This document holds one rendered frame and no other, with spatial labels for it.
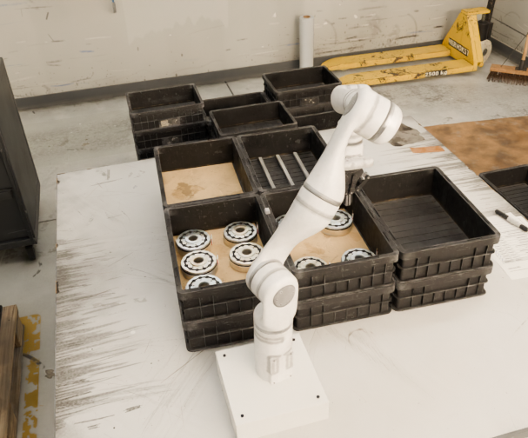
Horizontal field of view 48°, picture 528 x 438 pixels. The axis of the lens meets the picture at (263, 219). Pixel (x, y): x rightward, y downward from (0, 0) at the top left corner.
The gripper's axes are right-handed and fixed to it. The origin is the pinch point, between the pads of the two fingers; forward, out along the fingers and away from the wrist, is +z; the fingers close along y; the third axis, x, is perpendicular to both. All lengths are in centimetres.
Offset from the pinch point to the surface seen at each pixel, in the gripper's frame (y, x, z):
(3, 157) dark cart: 121, -123, 34
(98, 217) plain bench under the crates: 76, -52, 28
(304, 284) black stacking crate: 18.8, 20.7, 10.7
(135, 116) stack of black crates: 60, -162, 40
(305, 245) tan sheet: 12.2, -0.9, 15.2
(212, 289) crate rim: 43.1, 22.1, 5.5
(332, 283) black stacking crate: 10.7, 20.7, 12.3
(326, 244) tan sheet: 6.0, 0.3, 15.3
